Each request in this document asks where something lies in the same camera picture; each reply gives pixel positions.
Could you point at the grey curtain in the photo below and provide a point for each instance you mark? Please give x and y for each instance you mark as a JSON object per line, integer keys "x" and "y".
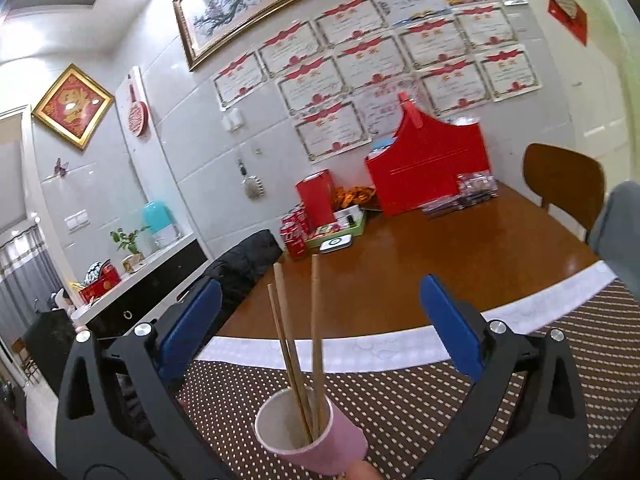
{"x": 25, "y": 280}

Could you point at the butterfly wall decoration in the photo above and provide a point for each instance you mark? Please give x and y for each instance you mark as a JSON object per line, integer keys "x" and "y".
{"x": 61, "y": 167}

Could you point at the person's left hand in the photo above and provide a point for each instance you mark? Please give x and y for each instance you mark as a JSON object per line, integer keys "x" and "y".
{"x": 362, "y": 472}

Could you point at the black jacket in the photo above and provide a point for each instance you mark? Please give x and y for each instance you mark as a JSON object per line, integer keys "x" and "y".
{"x": 245, "y": 270}

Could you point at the red tin box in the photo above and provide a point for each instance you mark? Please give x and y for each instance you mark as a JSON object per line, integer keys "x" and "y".
{"x": 102, "y": 285}

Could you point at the green tray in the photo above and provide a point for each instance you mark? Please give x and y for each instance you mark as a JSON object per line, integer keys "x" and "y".
{"x": 347, "y": 232}

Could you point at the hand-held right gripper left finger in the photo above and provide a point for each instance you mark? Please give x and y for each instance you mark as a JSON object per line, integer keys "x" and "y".
{"x": 195, "y": 330}

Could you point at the framed tree painting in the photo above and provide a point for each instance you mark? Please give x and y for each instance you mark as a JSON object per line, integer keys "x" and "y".
{"x": 250, "y": 0}

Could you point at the small potted plant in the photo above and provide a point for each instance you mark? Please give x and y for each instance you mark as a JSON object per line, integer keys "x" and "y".
{"x": 129, "y": 242}

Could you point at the brown polka dot placemat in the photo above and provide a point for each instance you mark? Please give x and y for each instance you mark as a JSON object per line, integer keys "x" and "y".
{"x": 400, "y": 410}

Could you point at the blue packet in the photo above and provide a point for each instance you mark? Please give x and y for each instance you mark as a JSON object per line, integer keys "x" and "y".
{"x": 382, "y": 146}

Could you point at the wall of red-trimmed certificates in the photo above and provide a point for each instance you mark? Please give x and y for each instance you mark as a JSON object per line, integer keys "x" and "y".
{"x": 350, "y": 20}

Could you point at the red cylindrical tin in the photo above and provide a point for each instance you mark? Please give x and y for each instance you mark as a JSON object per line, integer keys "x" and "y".
{"x": 315, "y": 200}

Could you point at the pink paper cup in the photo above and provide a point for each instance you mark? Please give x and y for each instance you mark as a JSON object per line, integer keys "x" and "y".
{"x": 332, "y": 447}

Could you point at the large red gift bag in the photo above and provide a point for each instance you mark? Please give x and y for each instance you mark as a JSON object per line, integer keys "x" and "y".
{"x": 425, "y": 170}

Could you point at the wooden chopstick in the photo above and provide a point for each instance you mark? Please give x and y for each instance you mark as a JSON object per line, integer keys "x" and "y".
{"x": 286, "y": 320}
{"x": 280, "y": 340}
{"x": 316, "y": 320}

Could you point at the red round hanging ornament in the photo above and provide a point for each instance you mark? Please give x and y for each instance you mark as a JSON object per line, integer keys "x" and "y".
{"x": 137, "y": 117}

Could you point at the white double wall switch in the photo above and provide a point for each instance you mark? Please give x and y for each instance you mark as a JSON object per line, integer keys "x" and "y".
{"x": 232, "y": 121}

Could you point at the grey garment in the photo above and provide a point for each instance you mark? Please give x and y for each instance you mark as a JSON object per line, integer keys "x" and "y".
{"x": 617, "y": 225}

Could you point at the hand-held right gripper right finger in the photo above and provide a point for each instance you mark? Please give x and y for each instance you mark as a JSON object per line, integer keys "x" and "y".
{"x": 450, "y": 320}

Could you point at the hanging grey brush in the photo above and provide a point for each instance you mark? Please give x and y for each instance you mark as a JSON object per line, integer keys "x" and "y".
{"x": 251, "y": 187}

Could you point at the white flat device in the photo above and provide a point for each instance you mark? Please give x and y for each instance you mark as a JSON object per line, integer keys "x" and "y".
{"x": 337, "y": 245}

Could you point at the red heart wall poster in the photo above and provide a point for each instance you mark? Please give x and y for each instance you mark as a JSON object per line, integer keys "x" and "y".
{"x": 567, "y": 10}

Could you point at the black white-topped sideboard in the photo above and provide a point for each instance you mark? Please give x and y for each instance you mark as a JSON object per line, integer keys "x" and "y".
{"x": 150, "y": 290}

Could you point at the clear packaged snacks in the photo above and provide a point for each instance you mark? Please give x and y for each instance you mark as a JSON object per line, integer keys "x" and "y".
{"x": 475, "y": 190}

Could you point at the orange snack bags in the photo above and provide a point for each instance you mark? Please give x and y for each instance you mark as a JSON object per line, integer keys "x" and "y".
{"x": 355, "y": 195}

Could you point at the small wooden chair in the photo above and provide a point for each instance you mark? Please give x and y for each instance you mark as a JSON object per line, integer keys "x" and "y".
{"x": 25, "y": 360}

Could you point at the white wall switch plate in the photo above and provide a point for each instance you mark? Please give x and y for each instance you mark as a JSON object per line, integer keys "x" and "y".
{"x": 76, "y": 222}

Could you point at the gold diamond framed picture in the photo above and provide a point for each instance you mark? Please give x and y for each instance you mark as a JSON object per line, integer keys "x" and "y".
{"x": 72, "y": 105}

